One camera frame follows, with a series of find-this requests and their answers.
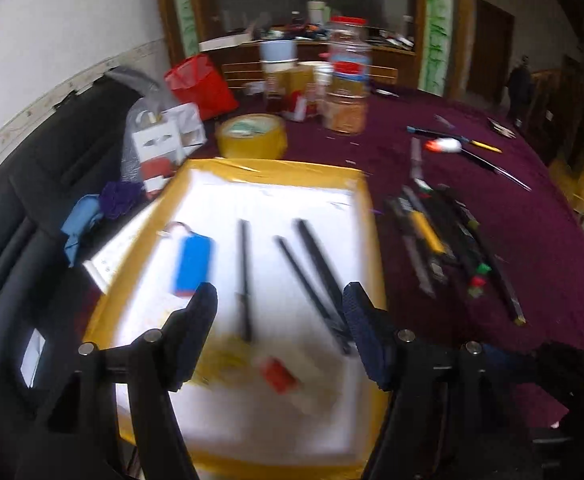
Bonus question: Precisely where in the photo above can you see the white cup with plant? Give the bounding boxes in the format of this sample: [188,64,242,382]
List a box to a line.
[306,0,327,27]

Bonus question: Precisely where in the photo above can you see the yellow taped white tray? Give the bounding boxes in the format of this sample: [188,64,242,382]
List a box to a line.
[82,158,390,478]

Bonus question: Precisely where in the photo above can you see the blue cloth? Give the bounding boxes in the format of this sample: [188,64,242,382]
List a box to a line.
[60,195,106,267]

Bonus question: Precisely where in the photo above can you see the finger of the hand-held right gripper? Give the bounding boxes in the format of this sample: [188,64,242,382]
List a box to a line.
[482,345,540,387]

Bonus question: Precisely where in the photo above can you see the yellow pencil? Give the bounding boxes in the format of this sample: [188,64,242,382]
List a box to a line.
[464,139,504,154]

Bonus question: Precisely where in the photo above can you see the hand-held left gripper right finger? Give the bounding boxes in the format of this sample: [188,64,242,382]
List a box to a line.
[343,281,538,480]

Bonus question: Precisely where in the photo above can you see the black pen with blue tip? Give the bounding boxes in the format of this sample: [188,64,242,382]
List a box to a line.
[406,125,473,144]

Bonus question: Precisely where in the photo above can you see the black chair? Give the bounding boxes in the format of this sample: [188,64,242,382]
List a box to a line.
[0,72,173,411]

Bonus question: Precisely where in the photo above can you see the purple knitted item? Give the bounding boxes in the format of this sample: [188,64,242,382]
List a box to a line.
[99,180,147,222]

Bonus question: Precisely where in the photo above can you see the pile of pens and knives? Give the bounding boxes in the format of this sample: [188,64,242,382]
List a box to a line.
[383,182,529,327]

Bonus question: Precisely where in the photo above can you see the yellow tape roll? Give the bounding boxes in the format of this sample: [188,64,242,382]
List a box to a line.
[215,114,289,160]

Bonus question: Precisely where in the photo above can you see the tall jar with red lid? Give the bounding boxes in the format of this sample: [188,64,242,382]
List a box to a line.
[328,16,373,68]

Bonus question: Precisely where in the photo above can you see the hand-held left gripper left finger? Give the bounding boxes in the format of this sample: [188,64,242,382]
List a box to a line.
[16,282,219,480]

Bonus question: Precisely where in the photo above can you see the clear bag with white boxes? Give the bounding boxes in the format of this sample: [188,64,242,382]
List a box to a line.
[120,94,209,198]

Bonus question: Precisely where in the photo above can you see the white ruler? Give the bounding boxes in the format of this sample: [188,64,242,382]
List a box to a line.
[82,205,165,296]

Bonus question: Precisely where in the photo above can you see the metal nail clipper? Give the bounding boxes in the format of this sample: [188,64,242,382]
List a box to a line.
[487,117,519,140]

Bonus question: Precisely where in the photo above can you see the blue battery pack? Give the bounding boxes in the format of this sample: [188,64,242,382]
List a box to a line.
[159,221,217,296]

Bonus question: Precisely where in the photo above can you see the red and white small box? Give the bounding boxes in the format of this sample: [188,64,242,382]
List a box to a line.
[284,92,309,122]

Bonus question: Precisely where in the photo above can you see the red plastic bag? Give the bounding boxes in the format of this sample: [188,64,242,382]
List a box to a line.
[164,54,241,122]

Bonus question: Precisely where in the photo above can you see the yellow rubber bands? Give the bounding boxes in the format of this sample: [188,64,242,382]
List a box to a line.
[194,340,255,387]

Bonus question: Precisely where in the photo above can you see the light blue lidded container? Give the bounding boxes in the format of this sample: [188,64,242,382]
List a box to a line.
[259,40,299,74]

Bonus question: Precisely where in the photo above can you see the long thin black pen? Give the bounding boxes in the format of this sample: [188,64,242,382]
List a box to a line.
[461,149,533,192]

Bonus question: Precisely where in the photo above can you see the wooden cabinet with mirror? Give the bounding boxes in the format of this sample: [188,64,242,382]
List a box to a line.
[152,0,473,98]

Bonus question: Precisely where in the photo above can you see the small red capped item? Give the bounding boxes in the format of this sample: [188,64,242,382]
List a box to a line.
[258,356,300,395]

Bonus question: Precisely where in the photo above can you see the clear jar with orange contents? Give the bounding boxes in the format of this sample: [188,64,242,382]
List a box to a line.
[321,62,371,136]

